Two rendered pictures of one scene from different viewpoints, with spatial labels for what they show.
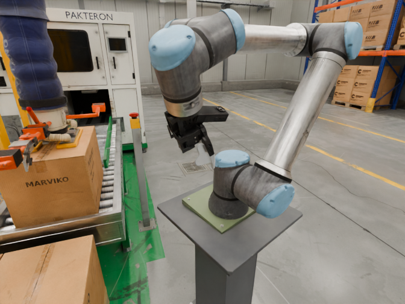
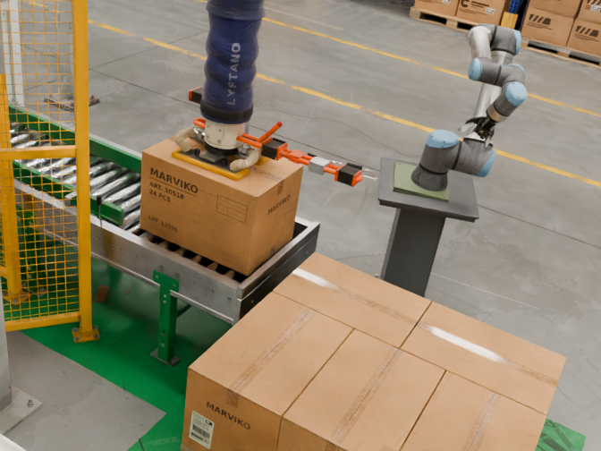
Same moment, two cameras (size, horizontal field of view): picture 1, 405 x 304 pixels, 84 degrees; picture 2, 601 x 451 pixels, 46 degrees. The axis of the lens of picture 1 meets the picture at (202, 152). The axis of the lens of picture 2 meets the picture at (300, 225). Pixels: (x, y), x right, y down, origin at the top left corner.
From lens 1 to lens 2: 3.03 m
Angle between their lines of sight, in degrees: 43
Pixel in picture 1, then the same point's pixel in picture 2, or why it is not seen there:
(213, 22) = (521, 76)
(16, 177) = (266, 205)
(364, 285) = (471, 240)
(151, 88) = not seen: outside the picture
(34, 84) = (249, 90)
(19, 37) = (253, 38)
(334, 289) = (455, 251)
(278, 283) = not seen: hidden behind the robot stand
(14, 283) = (326, 297)
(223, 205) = (438, 179)
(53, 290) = (360, 287)
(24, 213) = (258, 248)
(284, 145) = not seen: hidden behind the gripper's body
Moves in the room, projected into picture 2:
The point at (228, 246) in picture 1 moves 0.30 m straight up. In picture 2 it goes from (461, 206) to (477, 151)
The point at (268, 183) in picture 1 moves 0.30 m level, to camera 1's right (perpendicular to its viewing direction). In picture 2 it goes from (486, 151) to (519, 140)
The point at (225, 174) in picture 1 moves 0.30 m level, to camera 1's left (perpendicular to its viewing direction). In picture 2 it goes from (447, 152) to (409, 165)
